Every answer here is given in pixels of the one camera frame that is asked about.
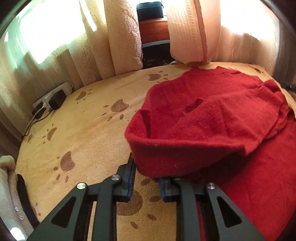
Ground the red knit sweater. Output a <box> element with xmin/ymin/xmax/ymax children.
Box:
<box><xmin>125</xmin><ymin>67</ymin><xmax>295</xmax><ymax>240</ymax></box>

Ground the yellow paw print blanket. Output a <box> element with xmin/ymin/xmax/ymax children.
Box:
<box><xmin>16</xmin><ymin>62</ymin><xmax>295</xmax><ymax>240</ymax></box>

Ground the beige folded garment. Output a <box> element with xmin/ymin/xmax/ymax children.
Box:
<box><xmin>1</xmin><ymin>155</ymin><xmax>40</xmax><ymax>240</ymax></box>

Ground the ribbed peach curtain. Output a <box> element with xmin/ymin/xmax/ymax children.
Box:
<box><xmin>166</xmin><ymin>0</ymin><xmax>221</xmax><ymax>64</ymax></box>

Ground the black power adapter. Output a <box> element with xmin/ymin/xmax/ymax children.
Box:
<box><xmin>49</xmin><ymin>89</ymin><xmax>66</xmax><ymax>110</ymax></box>

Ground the white power strip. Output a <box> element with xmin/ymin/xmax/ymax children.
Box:
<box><xmin>33</xmin><ymin>81</ymin><xmax>73</xmax><ymax>108</ymax></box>

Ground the black speaker box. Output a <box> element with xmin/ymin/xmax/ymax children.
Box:
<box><xmin>139</xmin><ymin>18</ymin><xmax>174</xmax><ymax>69</ymax></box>

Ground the teal box on sill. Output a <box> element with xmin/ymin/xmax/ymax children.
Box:
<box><xmin>137</xmin><ymin>1</ymin><xmax>164</xmax><ymax>21</ymax></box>

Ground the beige patterned curtain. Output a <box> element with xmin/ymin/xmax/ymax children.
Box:
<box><xmin>1</xmin><ymin>1</ymin><xmax>280</xmax><ymax>145</ymax></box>

